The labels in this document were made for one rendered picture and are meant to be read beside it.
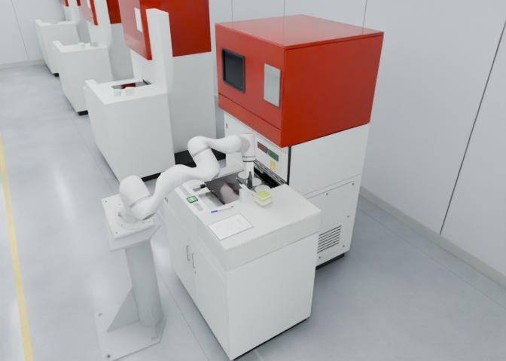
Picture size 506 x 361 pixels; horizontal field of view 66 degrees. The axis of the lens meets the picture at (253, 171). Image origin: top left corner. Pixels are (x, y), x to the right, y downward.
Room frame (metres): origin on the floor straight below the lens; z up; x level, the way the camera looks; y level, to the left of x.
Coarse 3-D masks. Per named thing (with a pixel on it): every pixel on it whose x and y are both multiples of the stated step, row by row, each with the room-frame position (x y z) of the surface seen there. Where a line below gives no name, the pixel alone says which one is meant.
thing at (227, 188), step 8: (224, 176) 2.27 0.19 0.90; (232, 176) 2.28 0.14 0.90; (256, 176) 2.27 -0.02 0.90; (208, 184) 2.18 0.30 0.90; (216, 184) 2.18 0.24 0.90; (224, 184) 2.18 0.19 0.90; (232, 184) 2.18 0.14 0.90; (264, 184) 2.18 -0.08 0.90; (216, 192) 2.08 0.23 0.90; (224, 192) 2.08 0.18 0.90; (232, 192) 2.08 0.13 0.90; (256, 192) 2.08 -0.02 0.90; (224, 200) 1.99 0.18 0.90; (232, 200) 1.99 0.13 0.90
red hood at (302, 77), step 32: (224, 32) 2.62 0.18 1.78; (256, 32) 2.42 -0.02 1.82; (288, 32) 2.42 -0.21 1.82; (320, 32) 2.42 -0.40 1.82; (352, 32) 2.42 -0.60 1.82; (224, 64) 2.65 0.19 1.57; (256, 64) 2.30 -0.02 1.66; (288, 64) 2.07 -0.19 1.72; (320, 64) 2.19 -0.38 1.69; (352, 64) 2.33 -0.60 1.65; (224, 96) 2.65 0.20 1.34; (256, 96) 2.29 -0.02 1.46; (288, 96) 2.08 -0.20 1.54; (320, 96) 2.20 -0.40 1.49; (352, 96) 2.35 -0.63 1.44; (256, 128) 2.29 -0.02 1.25; (288, 128) 2.09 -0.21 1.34; (320, 128) 2.22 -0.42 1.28
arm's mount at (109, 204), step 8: (104, 200) 1.85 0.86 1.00; (112, 200) 1.86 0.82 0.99; (120, 200) 1.88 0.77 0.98; (104, 208) 1.81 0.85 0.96; (112, 208) 1.83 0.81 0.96; (112, 216) 1.79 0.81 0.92; (112, 224) 1.76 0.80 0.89; (144, 224) 1.81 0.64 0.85; (152, 224) 1.83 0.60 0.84; (112, 232) 1.73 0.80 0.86; (120, 232) 1.74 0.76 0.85; (128, 232) 1.75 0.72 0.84
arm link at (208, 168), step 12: (204, 156) 1.66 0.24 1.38; (180, 168) 1.65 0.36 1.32; (192, 168) 1.66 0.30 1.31; (204, 168) 1.63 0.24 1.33; (216, 168) 1.64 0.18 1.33; (168, 180) 1.61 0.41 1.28; (180, 180) 1.62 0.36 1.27; (204, 180) 1.62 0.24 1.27; (156, 192) 1.59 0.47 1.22; (168, 192) 1.61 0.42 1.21; (132, 204) 1.56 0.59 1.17; (144, 204) 1.55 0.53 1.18; (156, 204) 1.57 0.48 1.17; (144, 216) 1.53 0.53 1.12
